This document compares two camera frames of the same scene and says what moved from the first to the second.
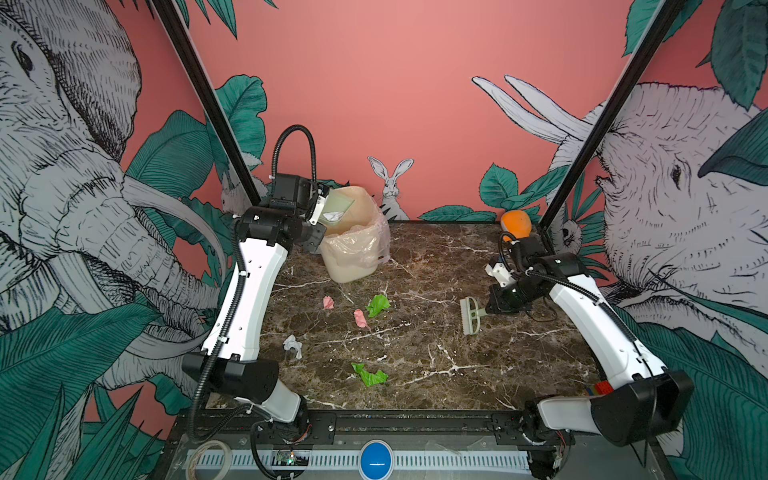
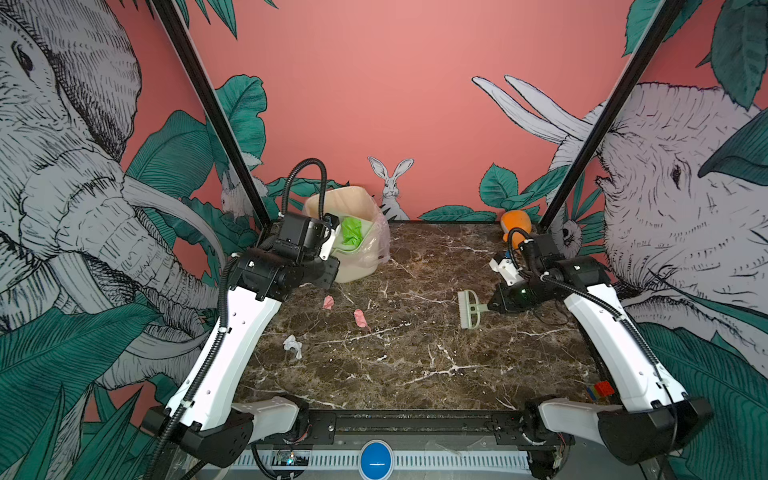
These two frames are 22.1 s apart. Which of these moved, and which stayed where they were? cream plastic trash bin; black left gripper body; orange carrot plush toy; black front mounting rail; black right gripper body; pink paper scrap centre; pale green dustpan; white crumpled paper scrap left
Moved: black left gripper body; pale green dustpan
Stayed: white crumpled paper scrap left; orange carrot plush toy; pink paper scrap centre; black front mounting rail; cream plastic trash bin; black right gripper body
